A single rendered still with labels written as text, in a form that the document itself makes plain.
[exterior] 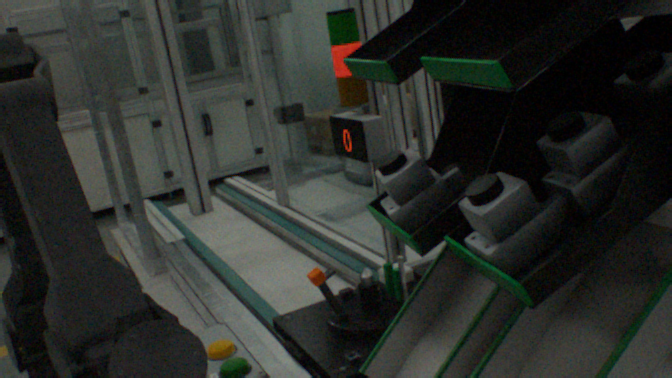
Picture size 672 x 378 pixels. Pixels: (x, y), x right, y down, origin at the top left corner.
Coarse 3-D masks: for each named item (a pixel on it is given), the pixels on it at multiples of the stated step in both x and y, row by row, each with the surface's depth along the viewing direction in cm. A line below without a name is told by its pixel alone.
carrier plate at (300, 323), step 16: (320, 304) 109; (288, 320) 105; (304, 320) 104; (320, 320) 103; (288, 336) 101; (304, 336) 99; (320, 336) 98; (304, 352) 95; (320, 352) 93; (336, 352) 93; (368, 352) 91; (320, 368) 90; (336, 368) 89; (352, 368) 88
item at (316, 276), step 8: (312, 272) 95; (320, 272) 95; (328, 272) 96; (312, 280) 94; (320, 280) 95; (320, 288) 95; (328, 288) 96; (328, 296) 96; (336, 304) 97; (336, 312) 97
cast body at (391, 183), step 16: (384, 160) 67; (400, 160) 66; (416, 160) 65; (384, 176) 66; (400, 176) 65; (416, 176) 65; (432, 176) 66; (448, 176) 68; (400, 192) 66; (416, 192) 66; (432, 192) 66; (448, 192) 66; (384, 208) 69; (400, 208) 66; (416, 208) 66; (432, 208) 67; (400, 224) 67; (416, 224) 67
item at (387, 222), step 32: (608, 32) 63; (576, 64) 63; (480, 96) 75; (512, 96) 76; (544, 96) 62; (448, 128) 74; (480, 128) 75; (512, 128) 62; (448, 160) 75; (480, 160) 72; (512, 160) 63; (384, 192) 74; (384, 224) 70; (448, 224) 63
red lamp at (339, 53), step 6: (336, 48) 111; (342, 48) 110; (348, 48) 110; (354, 48) 110; (336, 54) 111; (342, 54) 110; (348, 54) 110; (336, 60) 111; (342, 60) 111; (336, 66) 112; (342, 66) 111; (336, 72) 112; (342, 72) 111; (348, 72) 111
